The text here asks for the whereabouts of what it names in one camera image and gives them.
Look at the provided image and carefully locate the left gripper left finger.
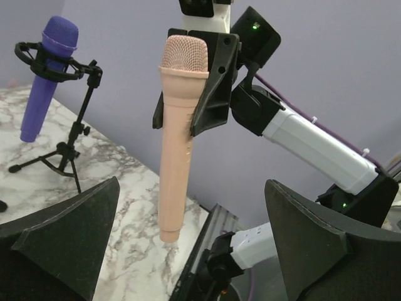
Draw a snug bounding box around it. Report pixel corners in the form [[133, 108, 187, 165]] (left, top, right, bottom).
[[1, 177, 120, 300]]

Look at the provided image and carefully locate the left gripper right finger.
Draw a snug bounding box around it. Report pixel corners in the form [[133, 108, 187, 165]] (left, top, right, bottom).
[[264, 180, 400, 300]]

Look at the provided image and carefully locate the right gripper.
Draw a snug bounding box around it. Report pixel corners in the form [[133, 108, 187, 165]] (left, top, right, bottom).
[[168, 5, 281, 136]]

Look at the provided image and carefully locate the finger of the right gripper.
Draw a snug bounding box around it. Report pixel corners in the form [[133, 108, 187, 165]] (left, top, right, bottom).
[[152, 92, 164, 129]]

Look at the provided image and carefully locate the beige microphone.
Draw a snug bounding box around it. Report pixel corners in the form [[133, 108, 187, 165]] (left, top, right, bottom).
[[158, 34, 209, 243]]

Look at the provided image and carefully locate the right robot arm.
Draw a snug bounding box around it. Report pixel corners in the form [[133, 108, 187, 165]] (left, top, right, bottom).
[[153, 1, 400, 300]]

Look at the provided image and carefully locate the black tripod mic stand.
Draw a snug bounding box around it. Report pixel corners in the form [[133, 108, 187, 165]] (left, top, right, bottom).
[[8, 42, 103, 194]]

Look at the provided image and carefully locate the purple microphone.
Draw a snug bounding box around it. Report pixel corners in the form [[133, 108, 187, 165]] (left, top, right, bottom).
[[19, 16, 79, 143]]

